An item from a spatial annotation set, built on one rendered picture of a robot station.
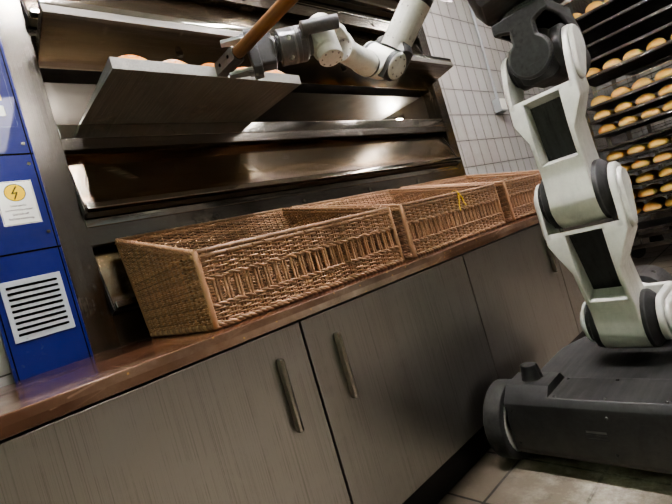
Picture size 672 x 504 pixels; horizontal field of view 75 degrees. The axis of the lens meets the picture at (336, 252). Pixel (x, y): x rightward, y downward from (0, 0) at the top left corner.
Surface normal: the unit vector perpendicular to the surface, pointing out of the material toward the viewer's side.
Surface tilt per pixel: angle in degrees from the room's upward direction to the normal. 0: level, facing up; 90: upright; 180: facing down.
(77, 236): 90
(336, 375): 90
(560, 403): 46
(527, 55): 90
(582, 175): 85
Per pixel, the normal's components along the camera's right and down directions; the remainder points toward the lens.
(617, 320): -0.66, 0.34
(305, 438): 0.63, -0.18
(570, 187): -0.72, 0.13
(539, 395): -0.70, -0.53
